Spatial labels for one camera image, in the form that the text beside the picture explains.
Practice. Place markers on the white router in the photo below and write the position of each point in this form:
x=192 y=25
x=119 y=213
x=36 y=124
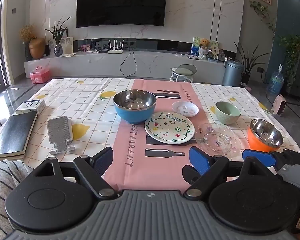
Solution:
x=115 y=52

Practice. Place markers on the marble television bench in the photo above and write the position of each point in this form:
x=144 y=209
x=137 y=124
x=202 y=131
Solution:
x=102 y=63

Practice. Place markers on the sketch picture frame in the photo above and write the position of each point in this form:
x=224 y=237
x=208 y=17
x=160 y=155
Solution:
x=68 y=44

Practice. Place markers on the white stool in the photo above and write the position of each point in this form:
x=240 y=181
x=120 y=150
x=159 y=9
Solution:
x=183 y=69

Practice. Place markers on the orange steel bowl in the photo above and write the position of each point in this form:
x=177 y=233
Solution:
x=256 y=142

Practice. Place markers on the grey phone stand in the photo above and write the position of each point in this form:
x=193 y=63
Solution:
x=58 y=132

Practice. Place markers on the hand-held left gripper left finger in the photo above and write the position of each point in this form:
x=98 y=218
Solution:
x=103 y=158

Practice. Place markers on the brown round vase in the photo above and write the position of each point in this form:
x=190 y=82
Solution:
x=37 y=48

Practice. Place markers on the lemon check tablecloth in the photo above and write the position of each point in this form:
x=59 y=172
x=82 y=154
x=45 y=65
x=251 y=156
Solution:
x=77 y=97

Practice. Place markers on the black television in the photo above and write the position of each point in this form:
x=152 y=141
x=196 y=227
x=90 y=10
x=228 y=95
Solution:
x=121 y=2

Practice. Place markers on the dried yellow flowers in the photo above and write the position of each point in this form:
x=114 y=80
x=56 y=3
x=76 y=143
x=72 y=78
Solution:
x=26 y=33

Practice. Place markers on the dark slim vase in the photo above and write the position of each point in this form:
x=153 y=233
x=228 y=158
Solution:
x=27 y=52

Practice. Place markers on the hanging vine plant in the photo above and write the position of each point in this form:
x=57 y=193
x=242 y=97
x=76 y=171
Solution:
x=261 y=10

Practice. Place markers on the picture book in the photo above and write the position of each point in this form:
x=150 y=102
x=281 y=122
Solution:
x=195 y=45

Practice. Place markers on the potted snake plant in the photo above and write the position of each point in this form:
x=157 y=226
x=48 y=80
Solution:
x=248 y=60

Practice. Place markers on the green ceramic bowl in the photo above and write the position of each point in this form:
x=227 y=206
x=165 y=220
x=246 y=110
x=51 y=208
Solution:
x=227 y=118

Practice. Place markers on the pink heater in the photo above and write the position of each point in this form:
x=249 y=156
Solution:
x=280 y=106

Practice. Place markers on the small photo frame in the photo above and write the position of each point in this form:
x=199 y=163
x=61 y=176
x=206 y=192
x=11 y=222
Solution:
x=85 y=48

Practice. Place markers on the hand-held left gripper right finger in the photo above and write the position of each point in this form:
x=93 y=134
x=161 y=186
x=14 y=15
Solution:
x=198 y=160

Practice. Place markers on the small white sticker plate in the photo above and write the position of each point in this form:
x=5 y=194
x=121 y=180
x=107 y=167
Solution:
x=185 y=110

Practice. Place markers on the trailing cabinet plant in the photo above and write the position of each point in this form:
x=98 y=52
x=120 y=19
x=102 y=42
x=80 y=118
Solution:
x=292 y=47

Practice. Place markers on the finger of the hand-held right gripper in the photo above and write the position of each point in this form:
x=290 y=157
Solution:
x=256 y=155

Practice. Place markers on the pink table runner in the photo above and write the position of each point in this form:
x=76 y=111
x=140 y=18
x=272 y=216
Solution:
x=137 y=155

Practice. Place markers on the blue steel bowl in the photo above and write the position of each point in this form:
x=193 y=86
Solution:
x=133 y=116

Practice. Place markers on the pink storage box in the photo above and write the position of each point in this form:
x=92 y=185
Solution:
x=40 y=76

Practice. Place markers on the fruit pattern white plate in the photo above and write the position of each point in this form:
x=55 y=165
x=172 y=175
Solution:
x=165 y=130

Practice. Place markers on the blue water bottle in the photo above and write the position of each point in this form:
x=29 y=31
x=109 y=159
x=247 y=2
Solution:
x=275 y=82

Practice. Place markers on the black notebook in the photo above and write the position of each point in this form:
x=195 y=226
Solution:
x=13 y=135

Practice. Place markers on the blue glass vase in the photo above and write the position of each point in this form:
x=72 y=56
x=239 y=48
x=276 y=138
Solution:
x=58 y=50

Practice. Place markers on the teddy bear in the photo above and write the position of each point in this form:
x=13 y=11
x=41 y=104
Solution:
x=204 y=42

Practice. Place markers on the green leafy plant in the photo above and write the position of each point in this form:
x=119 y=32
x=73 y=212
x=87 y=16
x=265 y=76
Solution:
x=58 y=33

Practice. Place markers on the striped grey clothing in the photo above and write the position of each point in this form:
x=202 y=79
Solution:
x=2 y=180

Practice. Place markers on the clear glass plate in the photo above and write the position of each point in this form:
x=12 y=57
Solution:
x=217 y=140

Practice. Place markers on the small white box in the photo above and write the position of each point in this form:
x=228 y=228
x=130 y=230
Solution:
x=31 y=106

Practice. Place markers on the grey trash bin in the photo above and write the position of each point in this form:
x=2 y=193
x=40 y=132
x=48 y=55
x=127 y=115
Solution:
x=232 y=75

